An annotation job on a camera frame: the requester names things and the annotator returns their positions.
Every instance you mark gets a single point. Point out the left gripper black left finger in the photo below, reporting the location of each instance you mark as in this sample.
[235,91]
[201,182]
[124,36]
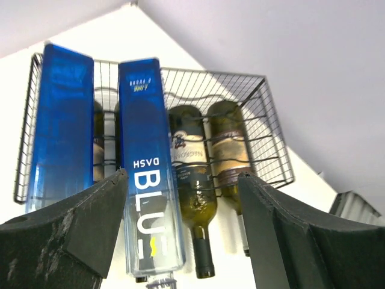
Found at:
[68,244]

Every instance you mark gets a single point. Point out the green wine bottle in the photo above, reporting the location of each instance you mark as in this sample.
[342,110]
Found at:
[197,197]
[98,143]

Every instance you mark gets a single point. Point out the black wire wine rack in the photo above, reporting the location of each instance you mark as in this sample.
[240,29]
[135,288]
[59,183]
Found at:
[243,98]

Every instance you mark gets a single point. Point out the tall blue glass bottle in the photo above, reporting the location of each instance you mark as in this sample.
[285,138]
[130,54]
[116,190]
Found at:
[153,230]

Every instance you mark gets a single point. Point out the short blue glass bottle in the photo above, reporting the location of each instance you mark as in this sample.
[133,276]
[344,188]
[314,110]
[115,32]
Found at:
[62,154]

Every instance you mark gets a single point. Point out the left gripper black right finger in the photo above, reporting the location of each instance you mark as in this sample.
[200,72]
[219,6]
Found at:
[294,245]

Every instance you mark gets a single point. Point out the green bottle grey foil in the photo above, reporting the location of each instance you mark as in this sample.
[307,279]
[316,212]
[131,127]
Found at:
[230,155]

